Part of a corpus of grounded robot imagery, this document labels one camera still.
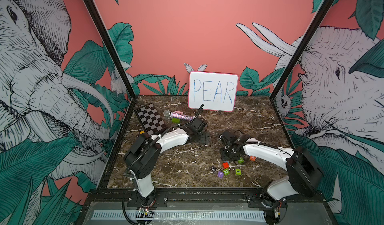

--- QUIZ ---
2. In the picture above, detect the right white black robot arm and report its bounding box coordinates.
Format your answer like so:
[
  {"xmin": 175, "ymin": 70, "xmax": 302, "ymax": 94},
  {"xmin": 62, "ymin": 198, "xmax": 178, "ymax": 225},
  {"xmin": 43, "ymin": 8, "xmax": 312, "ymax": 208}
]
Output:
[{"xmin": 219, "ymin": 131, "xmax": 324, "ymax": 207}]

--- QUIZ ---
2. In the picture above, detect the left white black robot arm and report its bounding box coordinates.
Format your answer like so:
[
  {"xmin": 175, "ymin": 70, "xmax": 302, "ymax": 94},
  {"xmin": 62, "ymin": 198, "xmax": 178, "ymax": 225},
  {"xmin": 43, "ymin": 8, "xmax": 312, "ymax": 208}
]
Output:
[{"xmin": 124, "ymin": 104, "xmax": 208, "ymax": 199}]

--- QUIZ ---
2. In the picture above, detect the green D letter block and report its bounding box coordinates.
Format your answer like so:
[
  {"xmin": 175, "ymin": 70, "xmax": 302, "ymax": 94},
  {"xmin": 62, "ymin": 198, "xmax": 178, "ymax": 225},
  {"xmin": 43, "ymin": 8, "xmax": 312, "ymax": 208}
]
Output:
[{"xmin": 237, "ymin": 158, "xmax": 245, "ymax": 165}]

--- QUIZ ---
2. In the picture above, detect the red letter block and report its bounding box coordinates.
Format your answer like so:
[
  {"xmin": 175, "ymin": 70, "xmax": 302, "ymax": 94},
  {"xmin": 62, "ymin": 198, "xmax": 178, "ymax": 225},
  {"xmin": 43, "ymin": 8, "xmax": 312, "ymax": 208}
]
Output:
[{"xmin": 222, "ymin": 162, "xmax": 229, "ymax": 169}]

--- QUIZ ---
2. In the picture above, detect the green I letter block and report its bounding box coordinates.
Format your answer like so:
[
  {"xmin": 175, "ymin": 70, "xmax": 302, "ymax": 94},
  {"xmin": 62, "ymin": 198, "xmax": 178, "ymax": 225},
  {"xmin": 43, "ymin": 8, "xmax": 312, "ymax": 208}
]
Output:
[{"xmin": 235, "ymin": 169, "xmax": 242, "ymax": 176}]

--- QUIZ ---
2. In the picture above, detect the green N letter block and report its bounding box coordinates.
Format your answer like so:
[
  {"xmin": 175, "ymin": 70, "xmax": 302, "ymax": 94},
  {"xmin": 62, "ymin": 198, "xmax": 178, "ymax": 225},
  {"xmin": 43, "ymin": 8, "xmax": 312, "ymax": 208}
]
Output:
[{"xmin": 223, "ymin": 169, "xmax": 230, "ymax": 176}]

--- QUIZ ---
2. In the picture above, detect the purple glitter microphone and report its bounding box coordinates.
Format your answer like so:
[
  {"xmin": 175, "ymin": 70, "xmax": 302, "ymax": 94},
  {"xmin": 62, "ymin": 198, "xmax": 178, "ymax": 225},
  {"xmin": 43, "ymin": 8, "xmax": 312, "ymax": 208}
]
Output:
[{"xmin": 163, "ymin": 110, "xmax": 195, "ymax": 121}]

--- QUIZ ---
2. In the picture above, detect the green rectangular block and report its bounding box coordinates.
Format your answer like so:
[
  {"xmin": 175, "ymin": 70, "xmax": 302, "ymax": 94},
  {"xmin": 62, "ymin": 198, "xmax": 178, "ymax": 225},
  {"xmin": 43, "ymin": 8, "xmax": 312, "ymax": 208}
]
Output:
[{"xmin": 171, "ymin": 118, "xmax": 181, "ymax": 124}]

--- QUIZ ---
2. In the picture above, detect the pink framed whiteboard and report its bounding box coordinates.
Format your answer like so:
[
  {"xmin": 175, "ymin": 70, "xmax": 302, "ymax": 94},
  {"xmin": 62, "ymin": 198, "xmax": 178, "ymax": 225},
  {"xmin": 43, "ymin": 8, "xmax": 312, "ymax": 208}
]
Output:
[{"xmin": 188, "ymin": 71, "xmax": 239, "ymax": 112}]

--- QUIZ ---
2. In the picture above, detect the black white checkered board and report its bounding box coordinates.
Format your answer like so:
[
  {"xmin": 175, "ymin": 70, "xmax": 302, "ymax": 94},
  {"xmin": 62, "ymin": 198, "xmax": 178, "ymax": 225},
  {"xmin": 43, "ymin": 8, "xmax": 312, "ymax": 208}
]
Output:
[{"xmin": 135, "ymin": 104, "xmax": 168, "ymax": 136}]

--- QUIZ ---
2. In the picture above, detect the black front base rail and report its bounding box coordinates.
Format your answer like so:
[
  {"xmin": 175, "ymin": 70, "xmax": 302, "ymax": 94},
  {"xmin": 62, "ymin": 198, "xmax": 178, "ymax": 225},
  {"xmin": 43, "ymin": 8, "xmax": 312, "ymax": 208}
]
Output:
[{"xmin": 83, "ymin": 187, "xmax": 328, "ymax": 209}]

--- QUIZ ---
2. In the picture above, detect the black frame post left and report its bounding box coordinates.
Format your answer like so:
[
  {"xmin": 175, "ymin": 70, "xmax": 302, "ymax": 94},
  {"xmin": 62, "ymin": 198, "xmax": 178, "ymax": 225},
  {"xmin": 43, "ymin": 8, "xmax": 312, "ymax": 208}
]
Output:
[{"xmin": 83, "ymin": 0, "xmax": 137, "ymax": 98}]

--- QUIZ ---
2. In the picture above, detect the black frame post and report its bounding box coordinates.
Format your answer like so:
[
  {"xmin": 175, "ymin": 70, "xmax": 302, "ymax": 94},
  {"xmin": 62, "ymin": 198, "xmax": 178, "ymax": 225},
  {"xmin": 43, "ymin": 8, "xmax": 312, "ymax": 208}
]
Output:
[
  {"xmin": 83, "ymin": 0, "xmax": 137, "ymax": 98},
  {"xmin": 269, "ymin": 0, "xmax": 334, "ymax": 101}
]

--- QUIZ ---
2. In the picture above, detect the black frame post right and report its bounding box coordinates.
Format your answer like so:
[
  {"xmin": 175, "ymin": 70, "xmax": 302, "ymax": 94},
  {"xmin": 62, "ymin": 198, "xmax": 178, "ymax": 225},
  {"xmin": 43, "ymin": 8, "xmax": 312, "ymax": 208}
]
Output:
[{"xmin": 269, "ymin": 0, "xmax": 334, "ymax": 101}]

